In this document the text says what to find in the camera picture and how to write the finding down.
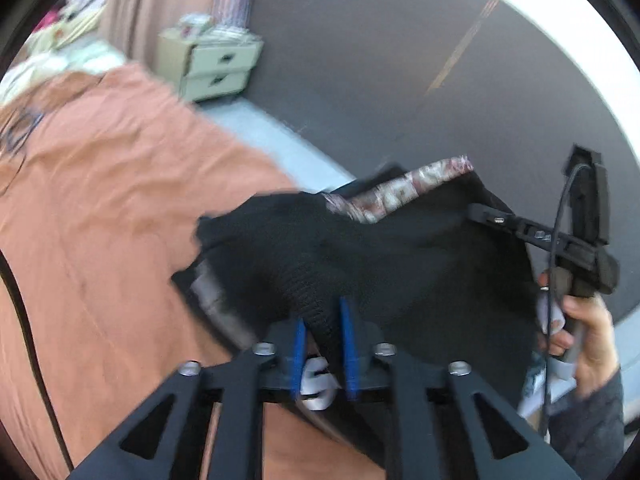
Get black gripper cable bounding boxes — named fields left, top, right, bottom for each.
left=0, top=249, right=76, bottom=470

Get person's right hand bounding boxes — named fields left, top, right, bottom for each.
left=561, top=292, right=624, bottom=401

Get tangled black cables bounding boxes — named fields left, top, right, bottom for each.
left=0, top=106, right=47, bottom=196

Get cream blanket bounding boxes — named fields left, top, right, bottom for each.
left=1, top=35, right=127, bottom=105

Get cream bedside drawer cabinet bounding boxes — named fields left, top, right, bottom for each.
left=153, top=27, right=264, bottom=102

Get striped bag on cabinet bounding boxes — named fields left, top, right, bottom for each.
left=212, top=0, right=253, bottom=28

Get stack of folded dark clothes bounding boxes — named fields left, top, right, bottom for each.
left=170, top=161, right=532, bottom=470

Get black t-shirt floral trim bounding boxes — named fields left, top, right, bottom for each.
left=190, top=159, right=536, bottom=404

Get orange brown duvet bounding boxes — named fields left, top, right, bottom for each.
left=0, top=62, right=392, bottom=480

